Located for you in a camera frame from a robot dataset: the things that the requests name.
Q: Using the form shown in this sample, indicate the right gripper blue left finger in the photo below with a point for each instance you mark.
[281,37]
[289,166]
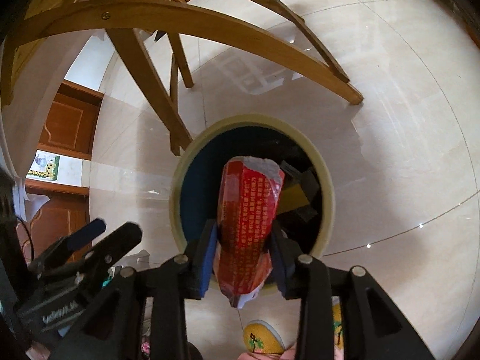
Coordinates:
[205,256]

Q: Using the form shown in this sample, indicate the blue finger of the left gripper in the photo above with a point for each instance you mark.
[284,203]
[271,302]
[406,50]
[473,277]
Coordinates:
[96,263]
[58,253]

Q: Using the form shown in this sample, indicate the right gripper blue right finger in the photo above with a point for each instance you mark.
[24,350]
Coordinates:
[274,248]

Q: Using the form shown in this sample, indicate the yellow slipper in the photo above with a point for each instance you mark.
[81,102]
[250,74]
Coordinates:
[260,337]
[338,323]

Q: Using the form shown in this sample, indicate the left yellow slipper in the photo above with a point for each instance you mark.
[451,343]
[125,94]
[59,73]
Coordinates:
[260,337]

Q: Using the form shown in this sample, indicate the right yellow slipper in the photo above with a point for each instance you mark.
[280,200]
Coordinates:
[338,323]

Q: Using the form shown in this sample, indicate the brown wooden door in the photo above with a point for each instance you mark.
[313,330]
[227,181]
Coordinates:
[59,208]

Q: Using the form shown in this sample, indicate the round black trash bin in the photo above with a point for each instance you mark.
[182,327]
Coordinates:
[306,208]

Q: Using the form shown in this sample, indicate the red tea box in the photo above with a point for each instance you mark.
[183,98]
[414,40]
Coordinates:
[248,200]

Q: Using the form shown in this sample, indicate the cartoon wall height chart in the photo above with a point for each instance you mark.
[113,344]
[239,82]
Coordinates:
[45,166]

